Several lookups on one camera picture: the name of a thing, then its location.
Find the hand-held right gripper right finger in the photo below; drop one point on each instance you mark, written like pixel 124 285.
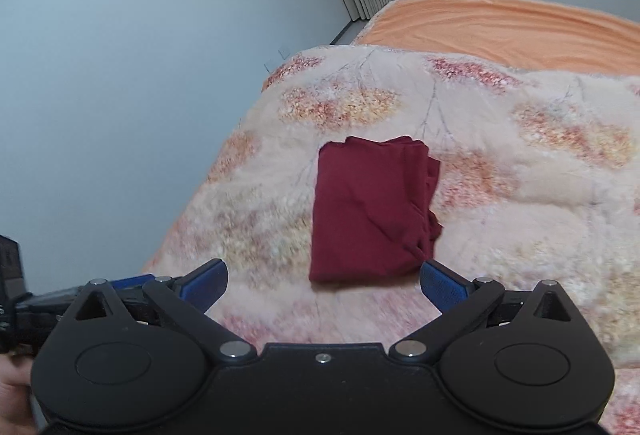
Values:
pixel 442 287

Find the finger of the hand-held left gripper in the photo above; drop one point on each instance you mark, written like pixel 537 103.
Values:
pixel 60 297

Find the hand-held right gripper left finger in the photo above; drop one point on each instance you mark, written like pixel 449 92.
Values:
pixel 205 286

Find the maroon long-sleeve sweater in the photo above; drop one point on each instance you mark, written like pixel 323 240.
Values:
pixel 370 215

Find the person's left hand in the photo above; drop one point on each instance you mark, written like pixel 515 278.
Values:
pixel 14 385

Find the floral quilted blanket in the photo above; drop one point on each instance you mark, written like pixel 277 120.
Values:
pixel 500 155

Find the orange bed sheet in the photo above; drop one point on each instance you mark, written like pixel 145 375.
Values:
pixel 500 25

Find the white wall socket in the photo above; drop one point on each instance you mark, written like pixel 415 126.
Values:
pixel 285 52
pixel 268 65

